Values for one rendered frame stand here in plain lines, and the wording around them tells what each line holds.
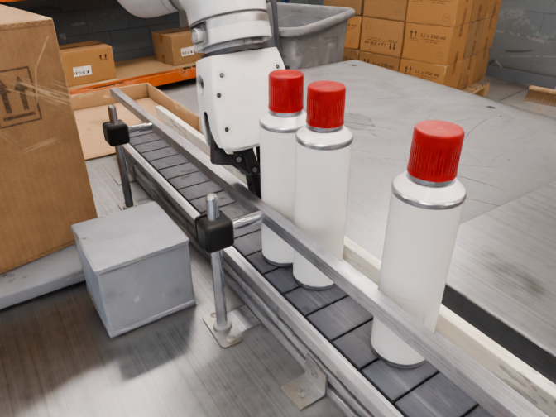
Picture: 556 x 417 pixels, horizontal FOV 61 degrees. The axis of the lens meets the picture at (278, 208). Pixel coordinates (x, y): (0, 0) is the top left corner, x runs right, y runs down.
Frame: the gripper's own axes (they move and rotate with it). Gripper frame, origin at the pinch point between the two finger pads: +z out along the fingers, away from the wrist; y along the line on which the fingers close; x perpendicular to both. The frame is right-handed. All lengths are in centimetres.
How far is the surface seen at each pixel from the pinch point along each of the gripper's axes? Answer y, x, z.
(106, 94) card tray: 2, 73, -18
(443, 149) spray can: -0.6, -26.3, -4.6
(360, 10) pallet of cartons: 237, 235, -59
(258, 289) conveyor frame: -5.4, -4.8, 9.1
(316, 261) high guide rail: -4.4, -15.1, 4.1
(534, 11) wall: 398, 198, -37
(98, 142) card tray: -6, 53, -8
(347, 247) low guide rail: 3.3, -9.5, 6.6
